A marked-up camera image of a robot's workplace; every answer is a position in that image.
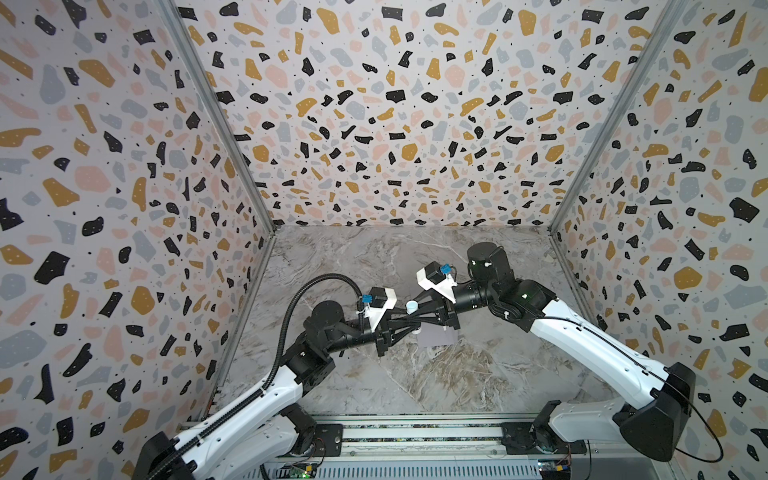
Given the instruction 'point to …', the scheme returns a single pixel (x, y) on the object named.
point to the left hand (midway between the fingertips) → (416, 317)
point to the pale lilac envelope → (432, 335)
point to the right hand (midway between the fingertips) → (406, 309)
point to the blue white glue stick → (411, 307)
